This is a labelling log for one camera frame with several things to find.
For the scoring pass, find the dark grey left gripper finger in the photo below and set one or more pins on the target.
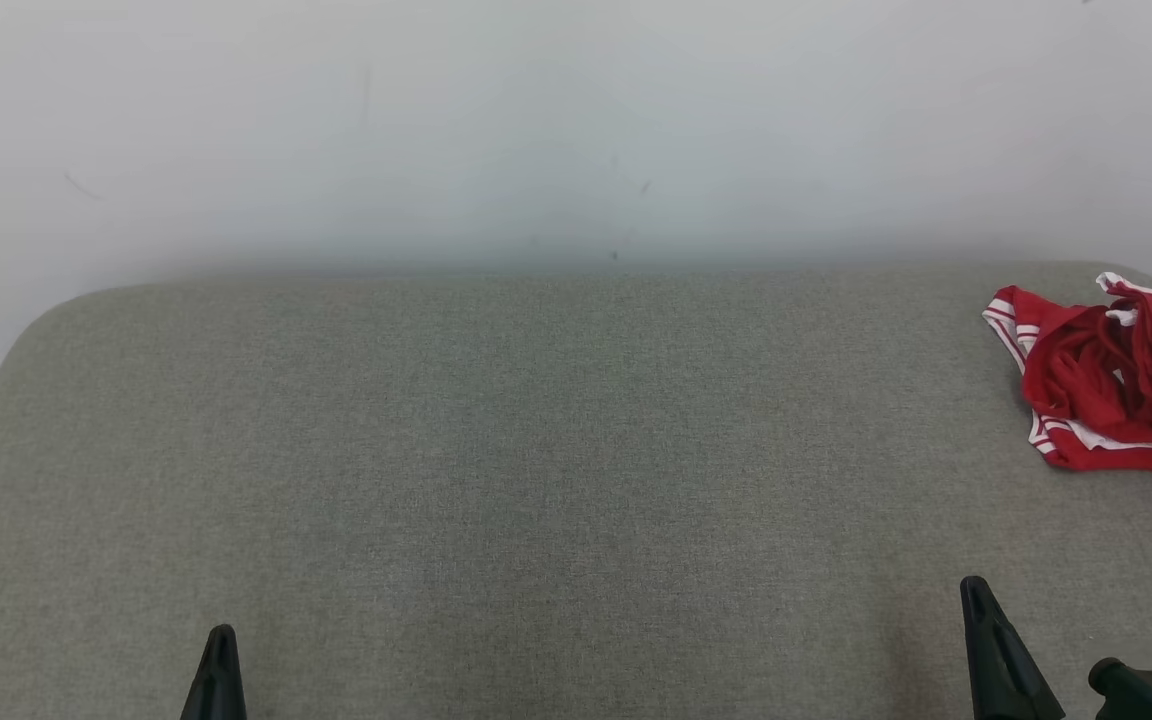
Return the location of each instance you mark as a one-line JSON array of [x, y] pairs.
[[204, 695], [231, 695]]

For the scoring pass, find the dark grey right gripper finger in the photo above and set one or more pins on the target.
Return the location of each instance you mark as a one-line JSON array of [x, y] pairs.
[[986, 670], [1031, 695]]

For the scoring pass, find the red Bulls basketball jersey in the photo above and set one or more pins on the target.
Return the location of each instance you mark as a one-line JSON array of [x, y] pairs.
[[1106, 459]]

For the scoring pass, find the grey fabric sofa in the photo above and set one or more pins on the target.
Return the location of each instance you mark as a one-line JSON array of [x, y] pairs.
[[536, 480]]

